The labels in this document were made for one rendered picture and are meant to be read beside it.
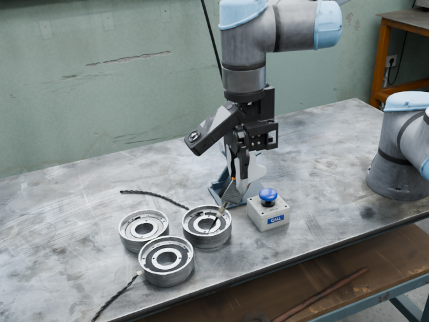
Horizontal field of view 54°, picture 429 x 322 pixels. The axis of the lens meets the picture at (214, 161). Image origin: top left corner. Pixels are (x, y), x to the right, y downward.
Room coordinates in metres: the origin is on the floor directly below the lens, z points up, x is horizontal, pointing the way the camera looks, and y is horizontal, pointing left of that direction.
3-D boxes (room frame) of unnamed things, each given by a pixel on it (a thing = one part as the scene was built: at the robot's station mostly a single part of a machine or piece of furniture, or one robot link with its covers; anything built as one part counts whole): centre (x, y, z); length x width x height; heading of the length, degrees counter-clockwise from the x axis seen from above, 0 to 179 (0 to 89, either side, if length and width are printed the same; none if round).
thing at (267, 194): (0.74, -0.11, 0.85); 0.04 x 0.04 x 0.05
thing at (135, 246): (0.70, 0.16, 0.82); 0.10 x 0.10 x 0.04
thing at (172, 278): (0.61, 0.10, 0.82); 0.10 x 0.10 x 0.04
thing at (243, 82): (0.70, -0.06, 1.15); 0.08 x 0.08 x 0.05
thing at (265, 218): (0.74, -0.12, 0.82); 0.08 x 0.07 x 0.05; 110
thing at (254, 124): (0.70, -0.07, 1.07); 0.09 x 0.08 x 0.12; 107
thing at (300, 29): (0.72, -0.16, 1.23); 0.11 x 0.11 x 0.08; 3
